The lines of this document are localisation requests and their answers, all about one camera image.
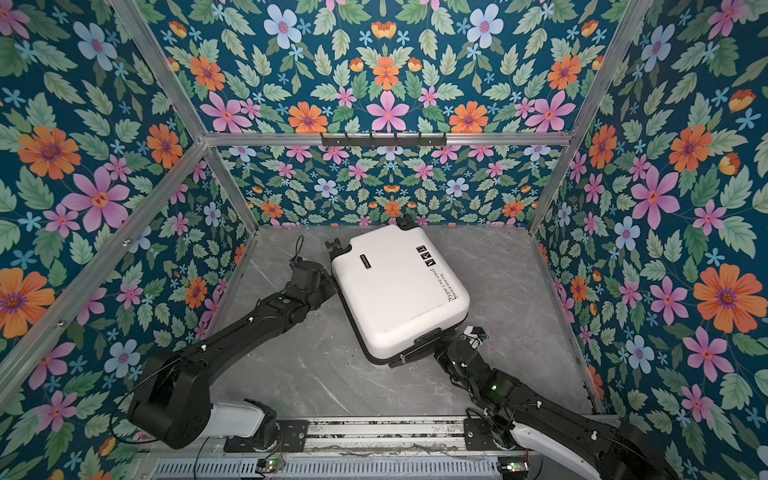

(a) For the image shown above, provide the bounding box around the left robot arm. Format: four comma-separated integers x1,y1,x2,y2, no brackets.
127,257,336,449

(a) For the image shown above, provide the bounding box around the white hard-shell suitcase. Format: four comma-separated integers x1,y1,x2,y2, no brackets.
326,218,470,368

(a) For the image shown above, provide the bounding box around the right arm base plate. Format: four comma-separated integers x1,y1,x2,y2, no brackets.
463,417,517,451

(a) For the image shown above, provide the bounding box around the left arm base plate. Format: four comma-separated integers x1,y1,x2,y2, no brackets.
224,420,310,453

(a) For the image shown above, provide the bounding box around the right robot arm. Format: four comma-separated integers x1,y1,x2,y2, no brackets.
435,327,679,479

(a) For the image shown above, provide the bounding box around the aluminium frame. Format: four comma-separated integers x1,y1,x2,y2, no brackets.
1,1,654,413

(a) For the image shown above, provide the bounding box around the white vent grille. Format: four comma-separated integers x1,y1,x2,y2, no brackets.
150,457,501,479

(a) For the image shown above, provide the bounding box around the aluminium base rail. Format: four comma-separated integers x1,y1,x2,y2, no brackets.
139,415,631,460

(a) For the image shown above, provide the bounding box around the black hook rack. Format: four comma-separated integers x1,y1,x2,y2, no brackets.
320,133,448,148

